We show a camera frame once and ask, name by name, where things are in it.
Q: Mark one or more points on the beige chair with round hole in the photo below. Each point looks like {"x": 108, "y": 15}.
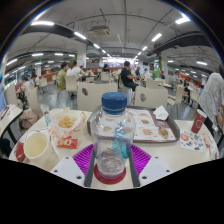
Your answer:
{"x": 100, "y": 95}
{"x": 153, "y": 97}

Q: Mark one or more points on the white crumpled napkin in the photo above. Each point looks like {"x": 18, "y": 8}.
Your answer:
{"x": 161, "y": 113}

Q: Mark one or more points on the ceiling strip lights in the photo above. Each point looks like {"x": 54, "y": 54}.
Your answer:
{"x": 42, "y": 23}

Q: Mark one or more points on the ceiling air conditioner unit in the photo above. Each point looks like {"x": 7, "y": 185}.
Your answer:
{"x": 100, "y": 31}

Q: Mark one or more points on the cream paper cup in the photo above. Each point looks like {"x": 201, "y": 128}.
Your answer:
{"x": 36, "y": 145}

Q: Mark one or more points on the brown food tray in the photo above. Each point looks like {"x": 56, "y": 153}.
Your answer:
{"x": 150, "y": 128}

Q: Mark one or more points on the colourful sticker sheet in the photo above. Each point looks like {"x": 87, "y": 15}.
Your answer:
{"x": 191, "y": 140}

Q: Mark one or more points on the white paper bag of fries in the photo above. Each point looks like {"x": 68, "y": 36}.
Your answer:
{"x": 66, "y": 121}

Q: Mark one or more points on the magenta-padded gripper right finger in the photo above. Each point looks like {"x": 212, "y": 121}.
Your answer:
{"x": 155, "y": 170}

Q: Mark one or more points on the red paper cup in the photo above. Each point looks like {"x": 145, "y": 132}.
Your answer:
{"x": 198, "y": 122}

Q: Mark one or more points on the red card packet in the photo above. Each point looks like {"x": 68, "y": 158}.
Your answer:
{"x": 20, "y": 152}

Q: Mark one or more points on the pink bag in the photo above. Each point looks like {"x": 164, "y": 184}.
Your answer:
{"x": 28, "y": 119}

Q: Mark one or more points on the clear blue-capped water bottle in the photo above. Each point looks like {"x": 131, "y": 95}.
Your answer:
{"x": 113, "y": 136}

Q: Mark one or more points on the red sauce packet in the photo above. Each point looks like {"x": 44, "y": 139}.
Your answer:
{"x": 67, "y": 142}

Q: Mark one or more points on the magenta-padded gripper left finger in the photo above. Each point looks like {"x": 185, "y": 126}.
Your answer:
{"x": 66, "y": 170}

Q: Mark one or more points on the small teal-capped bottle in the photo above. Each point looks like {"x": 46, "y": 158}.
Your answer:
{"x": 46, "y": 115}

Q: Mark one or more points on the group of beige chairs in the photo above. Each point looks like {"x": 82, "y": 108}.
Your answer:
{"x": 71, "y": 83}

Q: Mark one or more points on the beige neighbouring table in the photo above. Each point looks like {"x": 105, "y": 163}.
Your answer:
{"x": 10, "y": 116}

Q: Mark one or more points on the person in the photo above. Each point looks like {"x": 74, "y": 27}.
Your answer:
{"x": 61, "y": 78}
{"x": 211, "y": 96}
{"x": 126, "y": 76}
{"x": 74, "y": 70}
{"x": 25, "y": 85}

